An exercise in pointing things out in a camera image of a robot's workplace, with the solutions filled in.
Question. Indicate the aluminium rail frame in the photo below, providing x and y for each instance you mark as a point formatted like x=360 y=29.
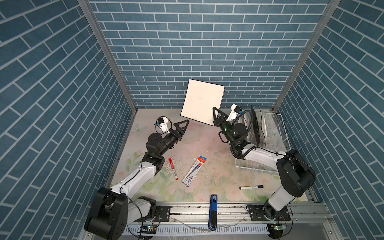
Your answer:
x=307 y=213

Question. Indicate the right circuit board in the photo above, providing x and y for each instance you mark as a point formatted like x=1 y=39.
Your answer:
x=276 y=227

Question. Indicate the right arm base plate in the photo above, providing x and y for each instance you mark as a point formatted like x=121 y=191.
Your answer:
x=267 y=213

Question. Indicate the left circuit board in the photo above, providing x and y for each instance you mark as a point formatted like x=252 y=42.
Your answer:
x=147 y=230

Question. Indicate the white square plate black rim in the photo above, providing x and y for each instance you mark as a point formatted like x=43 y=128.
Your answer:
x=201 y=98

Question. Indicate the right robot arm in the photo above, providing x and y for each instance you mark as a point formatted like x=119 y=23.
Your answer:
x=240 y=129

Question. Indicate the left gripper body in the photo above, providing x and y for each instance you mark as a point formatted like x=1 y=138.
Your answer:
x=178 y=137

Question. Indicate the white cable duct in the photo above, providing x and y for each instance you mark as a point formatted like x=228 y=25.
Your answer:
x=180 y=230

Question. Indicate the black white marker pen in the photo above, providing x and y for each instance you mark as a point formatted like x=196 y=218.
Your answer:
x=251 y=187

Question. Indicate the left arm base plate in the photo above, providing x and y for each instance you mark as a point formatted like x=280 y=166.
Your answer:
x=156 y=214

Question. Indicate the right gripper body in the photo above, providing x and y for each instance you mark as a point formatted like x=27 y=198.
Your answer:
x=223 y=124

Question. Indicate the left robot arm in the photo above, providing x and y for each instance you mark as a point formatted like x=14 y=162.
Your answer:
x=129 y=183

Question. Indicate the white wire dish rack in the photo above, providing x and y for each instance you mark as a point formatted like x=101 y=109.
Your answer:
x=270 y=141

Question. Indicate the blue black handheld device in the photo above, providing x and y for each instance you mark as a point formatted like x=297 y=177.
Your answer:
x=213 y=211

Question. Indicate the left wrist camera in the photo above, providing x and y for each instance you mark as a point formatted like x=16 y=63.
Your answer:
x=162 y=124

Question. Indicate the pen package red blue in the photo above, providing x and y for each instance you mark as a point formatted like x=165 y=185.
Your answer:
x=191 y=175

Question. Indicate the red marker pen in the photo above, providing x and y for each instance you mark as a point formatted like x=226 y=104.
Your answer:
x=173 y=169

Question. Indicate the circuit board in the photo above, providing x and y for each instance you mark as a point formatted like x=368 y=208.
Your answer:
x=147 y=230
x=276 y=227

